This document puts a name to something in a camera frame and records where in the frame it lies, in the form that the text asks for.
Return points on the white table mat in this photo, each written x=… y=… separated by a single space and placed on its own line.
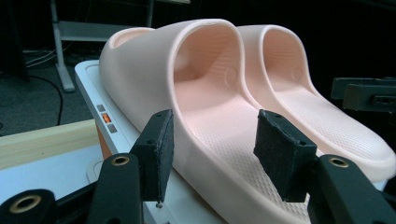
x=46 y=174

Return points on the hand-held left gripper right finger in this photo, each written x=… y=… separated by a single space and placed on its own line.
x=285 y=149

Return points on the wooden plank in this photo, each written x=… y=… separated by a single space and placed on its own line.
x=46 y=143

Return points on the white metal stand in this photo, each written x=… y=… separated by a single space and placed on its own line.
x=81 y=31

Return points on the pink rubber slipper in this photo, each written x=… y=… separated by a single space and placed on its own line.
x=327 y=124
x=149 y=77

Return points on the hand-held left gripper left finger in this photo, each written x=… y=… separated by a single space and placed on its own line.
x=155 y=149

